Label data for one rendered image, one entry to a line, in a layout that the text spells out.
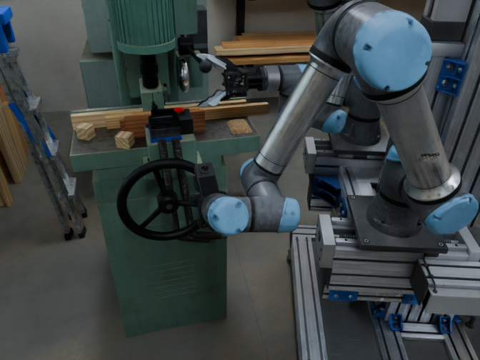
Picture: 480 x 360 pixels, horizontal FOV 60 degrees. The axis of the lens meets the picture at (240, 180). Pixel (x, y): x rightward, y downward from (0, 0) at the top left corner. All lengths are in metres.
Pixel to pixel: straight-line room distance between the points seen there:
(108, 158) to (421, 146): 0.89
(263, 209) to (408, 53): 0.39
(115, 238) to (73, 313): 0.64
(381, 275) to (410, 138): 0.53
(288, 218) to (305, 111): 0.23
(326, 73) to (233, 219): 0.34
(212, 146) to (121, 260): 0.55
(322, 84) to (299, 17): 3.06
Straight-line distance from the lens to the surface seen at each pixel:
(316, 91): 0.87
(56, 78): 3.88
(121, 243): 1.54
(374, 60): 0.71
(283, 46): 3.44
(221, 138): 1.35
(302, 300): 1.75
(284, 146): 0.90
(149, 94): 1.37
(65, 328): 2.04
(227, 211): 0.80
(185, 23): 1.55
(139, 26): 1.28
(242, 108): 1.49
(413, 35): 0.73
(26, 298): 2.22
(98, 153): 1.33
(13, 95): 2.06
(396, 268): 1.26
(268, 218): 0.85
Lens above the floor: 1.54
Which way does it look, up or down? 34 degrees down
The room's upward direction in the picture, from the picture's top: 1 degrees clockwise
